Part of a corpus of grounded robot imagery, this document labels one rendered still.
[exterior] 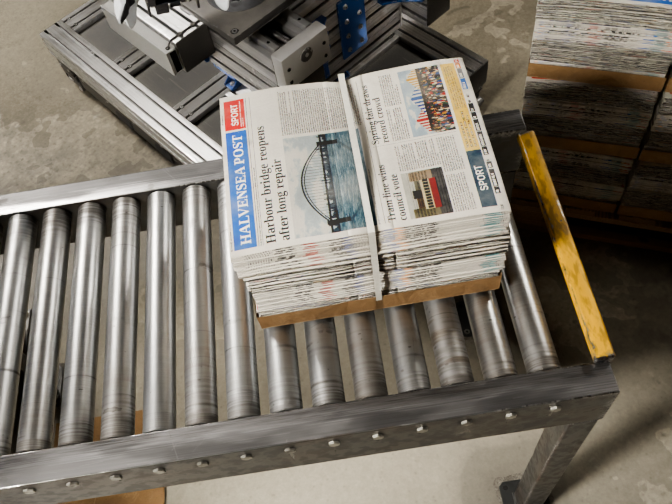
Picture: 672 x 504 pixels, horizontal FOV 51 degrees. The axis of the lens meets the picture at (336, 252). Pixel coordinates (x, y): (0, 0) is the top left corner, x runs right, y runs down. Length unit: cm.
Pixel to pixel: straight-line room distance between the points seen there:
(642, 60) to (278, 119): 87
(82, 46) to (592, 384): 203
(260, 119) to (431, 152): 25
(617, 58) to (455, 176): 76
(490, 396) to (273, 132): 49
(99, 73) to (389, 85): 155
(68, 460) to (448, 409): 56
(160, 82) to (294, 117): 139
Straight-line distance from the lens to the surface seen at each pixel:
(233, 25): 156
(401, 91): 107
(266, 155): 101
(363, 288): 106
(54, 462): 116
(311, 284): 103
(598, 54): 165
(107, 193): 137
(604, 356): 110
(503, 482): 186
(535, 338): 111
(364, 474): 186
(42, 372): 123
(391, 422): 105
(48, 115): 280
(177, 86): 238
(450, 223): 94
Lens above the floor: 180
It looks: 58 degrees down
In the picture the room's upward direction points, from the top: 11 degrees counter-clockwise
